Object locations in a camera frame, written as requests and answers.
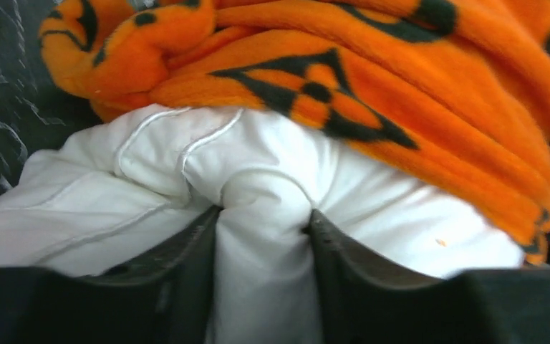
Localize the orange patterned pillowcase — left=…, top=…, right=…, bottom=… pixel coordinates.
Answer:
left=38, top=1, right=550, bottom=265

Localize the white pillow insert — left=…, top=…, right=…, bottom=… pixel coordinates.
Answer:
left=0, top=105, right=524, bottom=343

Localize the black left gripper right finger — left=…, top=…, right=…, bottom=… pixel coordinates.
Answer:
left=306, top=211, right=550, bottom=343

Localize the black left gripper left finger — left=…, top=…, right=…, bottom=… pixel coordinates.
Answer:
left=0, top=206, right=220, bottom=343

